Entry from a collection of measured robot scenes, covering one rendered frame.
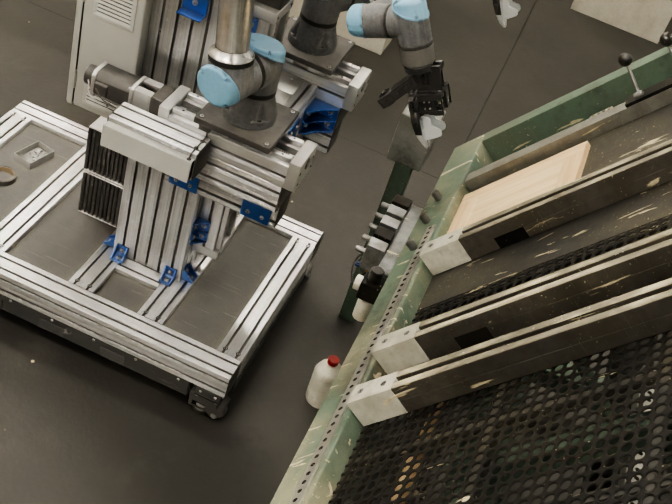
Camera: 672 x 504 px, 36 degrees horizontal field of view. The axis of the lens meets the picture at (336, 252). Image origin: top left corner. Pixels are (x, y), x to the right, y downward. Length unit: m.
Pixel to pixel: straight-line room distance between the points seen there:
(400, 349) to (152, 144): 0.90
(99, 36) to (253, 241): 1.04
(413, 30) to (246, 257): 1.57
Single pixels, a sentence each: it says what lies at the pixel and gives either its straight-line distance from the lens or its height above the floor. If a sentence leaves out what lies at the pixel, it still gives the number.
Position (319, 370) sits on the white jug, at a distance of 3.43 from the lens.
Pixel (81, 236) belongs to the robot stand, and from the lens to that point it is 3.61.
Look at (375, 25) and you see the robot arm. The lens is 2.33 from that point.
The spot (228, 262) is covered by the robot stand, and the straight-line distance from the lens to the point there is 3.62.
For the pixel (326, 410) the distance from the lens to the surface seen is 2.39.
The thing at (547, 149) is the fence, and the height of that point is 1.12.
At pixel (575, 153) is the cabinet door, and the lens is 2.89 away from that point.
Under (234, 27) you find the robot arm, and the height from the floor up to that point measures 1.37.
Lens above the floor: 2.61
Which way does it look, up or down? 39 degrees down
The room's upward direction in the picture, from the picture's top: 19 degrees clockwise
